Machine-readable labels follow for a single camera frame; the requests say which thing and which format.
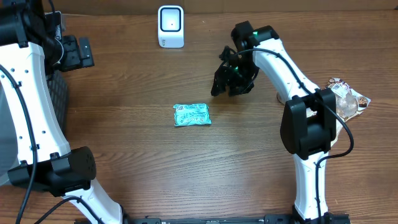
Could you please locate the mint green wipes pack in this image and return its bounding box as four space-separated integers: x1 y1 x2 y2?
173 103 211 127

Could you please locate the brown snack bag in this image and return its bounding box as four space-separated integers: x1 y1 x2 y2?
276 77 371 147

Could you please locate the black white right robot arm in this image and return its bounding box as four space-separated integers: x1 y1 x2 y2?
211 21 351 223

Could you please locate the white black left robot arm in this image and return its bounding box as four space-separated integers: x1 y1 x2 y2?
1 1 127 223

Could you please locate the white barcode scanner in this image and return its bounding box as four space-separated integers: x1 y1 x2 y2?
157 5 184 49

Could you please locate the grey plastic basket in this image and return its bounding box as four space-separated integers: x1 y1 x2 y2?
1 71 69 185

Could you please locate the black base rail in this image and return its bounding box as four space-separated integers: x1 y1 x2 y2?
74 215 351 224

